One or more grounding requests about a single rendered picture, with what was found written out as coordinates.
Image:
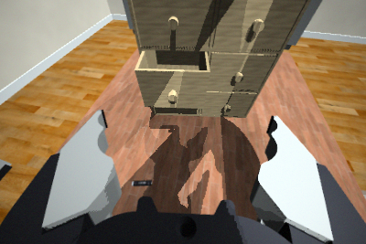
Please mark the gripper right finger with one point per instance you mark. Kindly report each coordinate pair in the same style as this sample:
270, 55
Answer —
299, 198

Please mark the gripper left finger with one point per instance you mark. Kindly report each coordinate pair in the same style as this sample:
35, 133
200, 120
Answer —
74, 190

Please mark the beige wooden drawer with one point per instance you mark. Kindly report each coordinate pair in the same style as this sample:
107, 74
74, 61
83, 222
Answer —
189, 21
238, 71
255, 24

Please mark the tan wooden drawer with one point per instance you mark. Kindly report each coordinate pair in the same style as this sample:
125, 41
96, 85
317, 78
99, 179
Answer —
164, 81
216, 103
184, 111

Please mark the black battery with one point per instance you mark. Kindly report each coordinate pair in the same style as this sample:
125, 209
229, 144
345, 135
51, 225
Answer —
142, 183

